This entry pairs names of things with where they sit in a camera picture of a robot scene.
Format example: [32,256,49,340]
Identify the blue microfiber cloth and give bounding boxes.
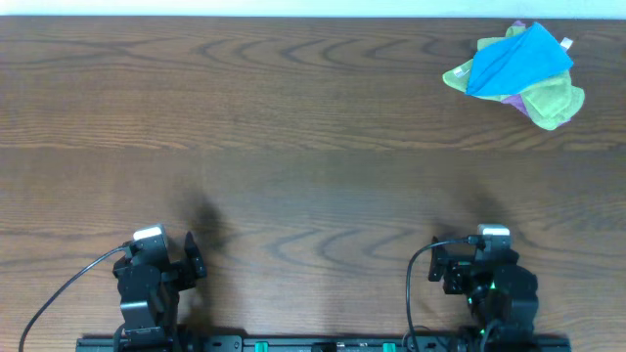
[466,22,573,97]

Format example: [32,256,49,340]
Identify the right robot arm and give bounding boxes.
[428,235,539,351]

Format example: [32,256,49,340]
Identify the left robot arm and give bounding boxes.
[112,226,206,351]

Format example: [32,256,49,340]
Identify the purple microfiber cloth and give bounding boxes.
[500,20,573,124]

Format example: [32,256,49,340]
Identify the green microfiber cloth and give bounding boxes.
[442,21,585,131]

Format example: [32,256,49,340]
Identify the right black camera cable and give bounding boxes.
[404,236,483,352]

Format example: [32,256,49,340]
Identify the black camera cable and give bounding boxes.
[404,236,483,352]
[18,243,131,352]

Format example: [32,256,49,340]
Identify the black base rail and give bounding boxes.
[75,334,572,352]

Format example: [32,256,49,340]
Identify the left black camera cable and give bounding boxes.
[18,243,131,352]

